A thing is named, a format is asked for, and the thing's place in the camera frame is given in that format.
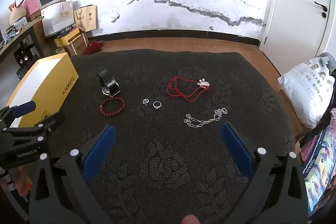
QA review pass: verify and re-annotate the person's left hand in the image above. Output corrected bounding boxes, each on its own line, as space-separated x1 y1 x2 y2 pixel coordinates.
14 168 33 197

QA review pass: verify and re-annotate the large yellow cardboard box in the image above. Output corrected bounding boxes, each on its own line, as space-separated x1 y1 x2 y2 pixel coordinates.
5 53 79 128

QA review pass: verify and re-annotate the red bead necklace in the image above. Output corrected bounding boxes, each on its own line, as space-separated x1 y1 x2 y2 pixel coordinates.
167 76 211 102

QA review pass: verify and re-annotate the pink box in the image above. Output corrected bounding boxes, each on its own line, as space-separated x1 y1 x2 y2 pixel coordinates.
22 0 40 16

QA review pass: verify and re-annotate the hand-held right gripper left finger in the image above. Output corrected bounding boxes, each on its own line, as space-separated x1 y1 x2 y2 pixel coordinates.
29 124 124 224

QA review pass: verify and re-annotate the white gift bag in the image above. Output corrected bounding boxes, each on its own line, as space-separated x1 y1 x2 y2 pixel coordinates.
40 0 75 37

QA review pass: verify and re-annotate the beige gift bag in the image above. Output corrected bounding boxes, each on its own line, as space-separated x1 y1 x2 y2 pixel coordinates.
73 5 97 33

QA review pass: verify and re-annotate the dark desk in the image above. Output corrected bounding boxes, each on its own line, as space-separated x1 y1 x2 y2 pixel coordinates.
0 16 45 57

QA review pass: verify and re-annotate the black speaker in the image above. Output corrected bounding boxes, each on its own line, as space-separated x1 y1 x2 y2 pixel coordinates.
13 46 35 67

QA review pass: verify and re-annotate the person's right hand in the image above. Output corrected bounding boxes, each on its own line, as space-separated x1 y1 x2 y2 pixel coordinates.
182 215 199 224

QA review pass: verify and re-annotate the red cloth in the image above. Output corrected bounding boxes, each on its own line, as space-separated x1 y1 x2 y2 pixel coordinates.
84 41 104 56

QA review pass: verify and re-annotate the silver chain bracelet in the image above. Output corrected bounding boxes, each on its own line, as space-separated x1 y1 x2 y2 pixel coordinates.
185 107 228 128

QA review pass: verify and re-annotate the dark floral patterned mat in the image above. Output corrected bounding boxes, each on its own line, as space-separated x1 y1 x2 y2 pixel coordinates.
31 49 300 224

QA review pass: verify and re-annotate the brown cardboard box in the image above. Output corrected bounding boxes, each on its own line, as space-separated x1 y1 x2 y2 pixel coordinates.
64 33 90 56

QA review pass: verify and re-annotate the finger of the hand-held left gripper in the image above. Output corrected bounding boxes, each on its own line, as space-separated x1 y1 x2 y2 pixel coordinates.
0 101 37 126
1 111 65 144

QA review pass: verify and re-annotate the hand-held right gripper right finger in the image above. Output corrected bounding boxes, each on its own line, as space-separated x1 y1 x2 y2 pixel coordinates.
220 122 309 224

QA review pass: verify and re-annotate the white printed plastic bag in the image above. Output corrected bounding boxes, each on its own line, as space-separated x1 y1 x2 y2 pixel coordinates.
278 57 336 129

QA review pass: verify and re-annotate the black wristwatch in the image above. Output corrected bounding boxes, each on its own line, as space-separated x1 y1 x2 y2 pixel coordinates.
97 70 122 97

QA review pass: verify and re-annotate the colourful printed box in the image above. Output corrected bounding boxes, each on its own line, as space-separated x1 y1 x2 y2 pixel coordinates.
301 125 336 214

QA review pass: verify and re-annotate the black door handle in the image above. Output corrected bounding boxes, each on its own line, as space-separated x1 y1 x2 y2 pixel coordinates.
314 1 328 19

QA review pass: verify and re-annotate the red bead bracelet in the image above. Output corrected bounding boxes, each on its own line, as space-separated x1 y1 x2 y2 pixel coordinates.
99 97 126 117

